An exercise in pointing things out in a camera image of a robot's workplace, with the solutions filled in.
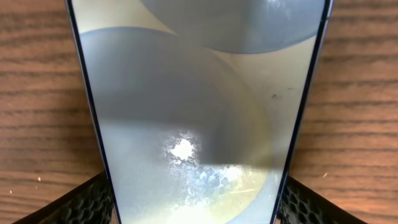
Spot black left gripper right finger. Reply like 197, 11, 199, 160
276, 177, 366, 224

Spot blue screen smartphone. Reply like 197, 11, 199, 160
67, 0, 333, 223

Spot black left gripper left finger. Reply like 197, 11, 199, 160
14, 172, 114, 224

